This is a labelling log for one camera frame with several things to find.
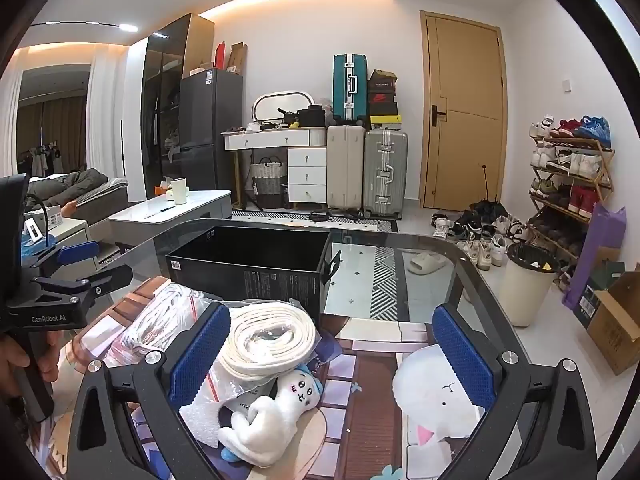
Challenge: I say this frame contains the white bubble wrap pouch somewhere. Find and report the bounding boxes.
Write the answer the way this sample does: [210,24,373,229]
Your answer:
[179,394,222,450]

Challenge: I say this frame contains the grey sofa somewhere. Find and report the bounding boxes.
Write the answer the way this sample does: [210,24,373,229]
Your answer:
[24,169,129,227]

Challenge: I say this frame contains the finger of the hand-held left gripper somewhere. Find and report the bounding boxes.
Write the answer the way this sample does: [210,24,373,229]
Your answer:
[30,240,100,277]
[31,264,135,307]

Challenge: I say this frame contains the open cardboard box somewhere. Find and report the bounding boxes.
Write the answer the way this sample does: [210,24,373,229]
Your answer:
[584,285,640,377]

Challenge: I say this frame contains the printed desk mat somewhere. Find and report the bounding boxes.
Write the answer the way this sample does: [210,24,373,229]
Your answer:
[50,275,503,480]

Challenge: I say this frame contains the clear bag white items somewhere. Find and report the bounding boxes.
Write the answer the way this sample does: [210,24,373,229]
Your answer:
[221,300,322,392]

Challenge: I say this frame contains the white dresser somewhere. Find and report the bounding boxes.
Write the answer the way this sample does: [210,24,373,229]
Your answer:
[222,127,329,212]

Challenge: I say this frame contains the purple rolled mat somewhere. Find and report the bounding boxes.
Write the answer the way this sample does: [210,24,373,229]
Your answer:
[561,205,628,312]

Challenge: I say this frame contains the heap of worn sneakers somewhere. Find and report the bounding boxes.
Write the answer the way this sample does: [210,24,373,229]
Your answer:
[431,200,528,272]

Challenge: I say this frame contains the dark wardrobe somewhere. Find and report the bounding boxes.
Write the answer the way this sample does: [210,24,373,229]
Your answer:
[139,12,216,202]

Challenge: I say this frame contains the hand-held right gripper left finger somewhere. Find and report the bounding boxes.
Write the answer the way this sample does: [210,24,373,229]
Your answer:
[67,302,233,480]

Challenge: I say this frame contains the silver suitcase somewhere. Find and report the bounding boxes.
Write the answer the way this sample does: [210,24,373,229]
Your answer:
[363,129,409,219]

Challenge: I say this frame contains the striped rug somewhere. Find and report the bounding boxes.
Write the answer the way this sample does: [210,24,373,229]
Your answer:
[231,209,401,234]

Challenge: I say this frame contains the dark green box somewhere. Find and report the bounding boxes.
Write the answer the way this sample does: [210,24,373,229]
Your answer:
[574,259,622,330]

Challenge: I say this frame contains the person's left hand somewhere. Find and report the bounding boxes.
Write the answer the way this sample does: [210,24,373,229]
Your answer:
[0,332,63,403]

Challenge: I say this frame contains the black cardboard box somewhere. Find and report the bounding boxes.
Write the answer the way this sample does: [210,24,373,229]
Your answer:
[165,225,343,329]

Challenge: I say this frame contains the wooden door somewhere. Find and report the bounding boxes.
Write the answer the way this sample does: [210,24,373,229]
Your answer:
[419,10,507,211]

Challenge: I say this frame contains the wooden shoe rack with shoes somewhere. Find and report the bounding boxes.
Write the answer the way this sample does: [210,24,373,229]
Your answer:
[529,114,613,256]

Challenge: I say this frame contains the beige slipper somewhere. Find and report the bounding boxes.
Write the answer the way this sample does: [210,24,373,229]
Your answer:
[406,252,447,276]

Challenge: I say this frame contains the white coffee table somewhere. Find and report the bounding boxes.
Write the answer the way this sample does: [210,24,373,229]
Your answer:
[108,188,234,257]

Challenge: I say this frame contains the black umbrella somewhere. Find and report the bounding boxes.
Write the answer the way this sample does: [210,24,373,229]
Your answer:
[470,164,504,217]

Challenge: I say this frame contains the woven laundry basket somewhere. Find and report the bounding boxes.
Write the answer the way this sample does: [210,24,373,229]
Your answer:
[249,157,289,209]

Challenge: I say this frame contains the white trash can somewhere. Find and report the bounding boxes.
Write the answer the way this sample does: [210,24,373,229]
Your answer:
[500,242,559,329]

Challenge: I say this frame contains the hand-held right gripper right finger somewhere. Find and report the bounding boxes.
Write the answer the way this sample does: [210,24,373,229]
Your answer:
[431,303,597,480]

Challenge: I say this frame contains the beige suitcase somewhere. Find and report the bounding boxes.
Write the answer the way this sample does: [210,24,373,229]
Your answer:
[326,124,366,212]

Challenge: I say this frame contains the oval mirror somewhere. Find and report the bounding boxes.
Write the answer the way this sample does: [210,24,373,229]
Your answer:
[251,90,315,124]

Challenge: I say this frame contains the bag of white gloves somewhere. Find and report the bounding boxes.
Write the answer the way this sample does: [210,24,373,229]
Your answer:
[107,282,217,361]

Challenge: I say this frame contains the flat cardboard box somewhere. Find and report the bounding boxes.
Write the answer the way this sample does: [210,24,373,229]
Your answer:
[227,41,249,76]

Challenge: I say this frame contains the black bag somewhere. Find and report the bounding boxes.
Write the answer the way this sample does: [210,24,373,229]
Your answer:
[295,104,326,129]

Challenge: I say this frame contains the grey refrigerator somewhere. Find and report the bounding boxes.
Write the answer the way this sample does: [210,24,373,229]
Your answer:
[178,67,245,207]

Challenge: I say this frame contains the teal suitcase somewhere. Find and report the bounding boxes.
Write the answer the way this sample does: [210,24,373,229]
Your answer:
[332,53,371,124]

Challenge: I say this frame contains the white plush toy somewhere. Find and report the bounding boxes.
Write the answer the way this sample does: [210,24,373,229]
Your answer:
[217,364,327,467]

